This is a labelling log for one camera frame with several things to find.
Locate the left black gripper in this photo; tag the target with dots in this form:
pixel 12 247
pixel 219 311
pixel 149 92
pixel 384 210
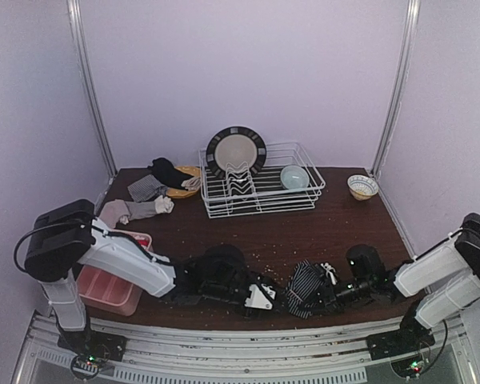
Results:
pixel 273 302

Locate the striped navy underwear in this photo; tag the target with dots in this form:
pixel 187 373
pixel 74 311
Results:
pixel 301 290

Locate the light blue bowl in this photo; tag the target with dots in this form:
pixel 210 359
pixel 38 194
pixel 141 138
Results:
pixel 294 177

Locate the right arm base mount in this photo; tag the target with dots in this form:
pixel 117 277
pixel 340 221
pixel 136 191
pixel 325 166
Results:
pixel 410 346

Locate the black sock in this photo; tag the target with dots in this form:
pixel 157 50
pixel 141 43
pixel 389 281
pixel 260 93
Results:
pixel 164 171

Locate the red white-trimmed underwear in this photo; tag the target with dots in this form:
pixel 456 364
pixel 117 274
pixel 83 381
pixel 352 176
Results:
pixel 142 241

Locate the white cream sock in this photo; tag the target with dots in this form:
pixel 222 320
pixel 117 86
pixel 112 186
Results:
pixel 192 184

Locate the black rimmed grey plate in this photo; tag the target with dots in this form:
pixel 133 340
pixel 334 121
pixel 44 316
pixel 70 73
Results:
pixel 233 148

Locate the left metal frame post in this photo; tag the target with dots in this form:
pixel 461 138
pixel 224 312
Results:
pixel 78 36

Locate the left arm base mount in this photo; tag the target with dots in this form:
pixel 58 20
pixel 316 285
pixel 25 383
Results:
pixel 92 352

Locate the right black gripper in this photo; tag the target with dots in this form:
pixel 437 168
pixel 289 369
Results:
pixel 328 291

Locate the metal frame post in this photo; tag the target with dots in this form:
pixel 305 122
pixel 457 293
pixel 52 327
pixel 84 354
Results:
pixel 78 36
pixel 402 73

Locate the pink plastic organizer box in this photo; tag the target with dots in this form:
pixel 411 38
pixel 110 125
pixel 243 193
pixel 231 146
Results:
pixel 104 291

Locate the grey sock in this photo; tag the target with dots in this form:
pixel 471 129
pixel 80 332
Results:
pixel 141 210

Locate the right metal frame post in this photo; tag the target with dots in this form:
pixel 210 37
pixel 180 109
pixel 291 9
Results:
pixel 402 73

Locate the patterned white yellow bowl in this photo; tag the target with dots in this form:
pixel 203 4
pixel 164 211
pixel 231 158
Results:
pixel 361 187

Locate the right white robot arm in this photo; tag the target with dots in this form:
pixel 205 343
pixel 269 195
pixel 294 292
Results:
pixel 454 263

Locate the beige pink underwear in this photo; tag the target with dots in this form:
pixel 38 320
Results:
pixel 115 212

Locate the white wire dish rack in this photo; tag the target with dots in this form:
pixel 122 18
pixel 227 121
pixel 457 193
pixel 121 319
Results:
pixel 242 192

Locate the grey striped underwear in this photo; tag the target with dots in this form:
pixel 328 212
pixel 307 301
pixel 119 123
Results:
pixel 146 188

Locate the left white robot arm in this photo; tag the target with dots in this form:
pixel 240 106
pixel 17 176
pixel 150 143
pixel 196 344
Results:
pixel 72 234

